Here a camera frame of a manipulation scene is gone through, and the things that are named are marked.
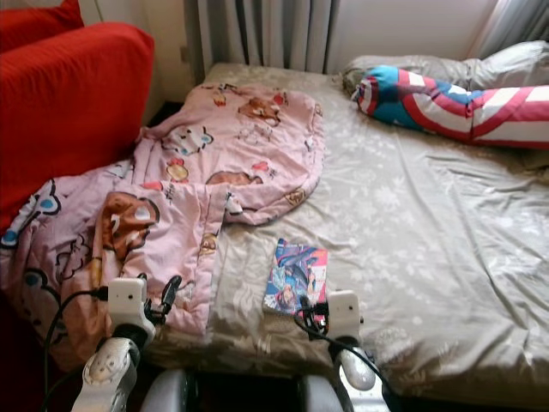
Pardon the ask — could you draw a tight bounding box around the colourful comic book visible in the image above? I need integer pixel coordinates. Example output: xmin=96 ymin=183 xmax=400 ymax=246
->
xmin=262 ymin=238 xmax=329 ymax=318

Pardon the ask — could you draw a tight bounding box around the grey left robot leg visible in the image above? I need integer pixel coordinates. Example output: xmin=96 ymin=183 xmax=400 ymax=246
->
xmin=141 ymin=368 xmax=195 ymax=412

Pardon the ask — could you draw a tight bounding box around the bed with beige floral sheet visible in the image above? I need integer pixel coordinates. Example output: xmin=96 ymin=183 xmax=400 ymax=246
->
xmin=149 ymin=61 xmax=549 ymax=409

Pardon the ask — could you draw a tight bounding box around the pink cartoon print blanket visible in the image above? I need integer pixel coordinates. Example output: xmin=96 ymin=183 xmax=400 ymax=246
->
xmin=2 ymin=81 xmax=328 ymax=371

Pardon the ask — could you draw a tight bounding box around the large red sofa cushion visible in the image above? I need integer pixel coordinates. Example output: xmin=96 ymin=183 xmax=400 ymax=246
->
xmin=0 ymin=21 xmax=156 ymax=412

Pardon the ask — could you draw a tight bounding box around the red white blue striped pillow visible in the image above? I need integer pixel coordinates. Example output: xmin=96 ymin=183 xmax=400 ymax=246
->
xmin=351 ymin=64 xmax=549 ymax=149

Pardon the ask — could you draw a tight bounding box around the beige floral pillow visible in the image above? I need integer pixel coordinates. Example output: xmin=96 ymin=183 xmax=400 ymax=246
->
xmin=342 ymin=53 xmax=479 ymax=96
xmin=462 ymin=39 xmax=549 ymax=90

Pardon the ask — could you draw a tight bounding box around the grey pleated curtain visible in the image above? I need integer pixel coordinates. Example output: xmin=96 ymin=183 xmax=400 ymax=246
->
xmin=195 ymin=0 xmax=332 ymax=77
xmin=475 ymin=0 xmax=549 ymax=60

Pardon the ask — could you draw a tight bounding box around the small red sofa cushion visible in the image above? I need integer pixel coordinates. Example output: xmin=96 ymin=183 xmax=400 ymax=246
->
xmin=0 ymin=0 xmax=86 ymax=53

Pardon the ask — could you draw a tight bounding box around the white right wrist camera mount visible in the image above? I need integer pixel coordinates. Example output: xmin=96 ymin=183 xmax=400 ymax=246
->
xmin=325 ymin=289 xmax=362 ymax=341

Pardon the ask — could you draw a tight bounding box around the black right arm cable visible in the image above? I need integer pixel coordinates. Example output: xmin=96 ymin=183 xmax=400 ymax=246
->
xmin=294 ymin=299 xmax=402 ymax=406

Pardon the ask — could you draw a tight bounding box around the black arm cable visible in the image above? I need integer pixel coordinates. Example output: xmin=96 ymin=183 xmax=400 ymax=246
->
xmin=294 ymin=299 xmax=402 ymax=406
xmin=42 ymin=287 xmax=113 ymax=412

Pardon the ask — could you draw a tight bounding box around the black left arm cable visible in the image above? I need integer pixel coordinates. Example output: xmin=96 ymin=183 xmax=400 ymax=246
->
xmin=42 ymin=287 xmax=113 ymax=412

